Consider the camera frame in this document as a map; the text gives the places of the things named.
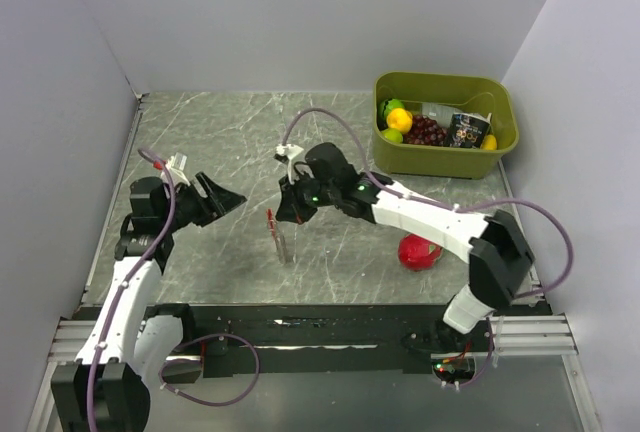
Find green lime upper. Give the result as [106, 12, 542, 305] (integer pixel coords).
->
[377, 98, 405, 120]

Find red dragon fruit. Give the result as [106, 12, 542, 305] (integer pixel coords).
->
[397, 234, 443, 272]

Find green lime lower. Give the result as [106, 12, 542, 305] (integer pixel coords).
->
[381, 128, 404, 144]

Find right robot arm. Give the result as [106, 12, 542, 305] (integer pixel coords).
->
[275, 142, 535, 351]

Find dark red grape bunch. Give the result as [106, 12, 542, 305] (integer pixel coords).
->
[403, 115, 447, 147]

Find aluminium frame rail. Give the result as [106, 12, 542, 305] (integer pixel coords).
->
[27, 316, 578, 431]

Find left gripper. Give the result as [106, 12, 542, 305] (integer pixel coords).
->
[159, 171, 245, 232]

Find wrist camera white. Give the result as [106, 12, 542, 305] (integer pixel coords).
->
[162, 153, 189, 186]
[274, 144, 304, 183]

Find yellow lemon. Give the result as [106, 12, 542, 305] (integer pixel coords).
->
[386, 108, 413, 134]

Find small yellow fruit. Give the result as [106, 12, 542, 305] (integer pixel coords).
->
[481, 134, 498, 151]

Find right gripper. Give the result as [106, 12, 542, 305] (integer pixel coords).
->
[276, 168, 339, 226]

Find olive green plastic bin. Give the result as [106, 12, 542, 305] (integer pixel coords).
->
[372, 71, 519, 179]

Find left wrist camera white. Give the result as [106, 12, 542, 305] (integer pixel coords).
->
[162, 153, 189, 186]

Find black drink carton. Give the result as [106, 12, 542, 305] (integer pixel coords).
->
[444, 112, 491, 149]

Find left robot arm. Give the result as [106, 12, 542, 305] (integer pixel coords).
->
[51, 172, 246, 431]

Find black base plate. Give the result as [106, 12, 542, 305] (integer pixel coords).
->
[145, 304, 489, 378]

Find green lime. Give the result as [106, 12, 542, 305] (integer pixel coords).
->
[381, 128, 404, 144]
[377, 98, 405, 120]

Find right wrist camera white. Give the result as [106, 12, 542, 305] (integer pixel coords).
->
[274, 144, 304, 183]

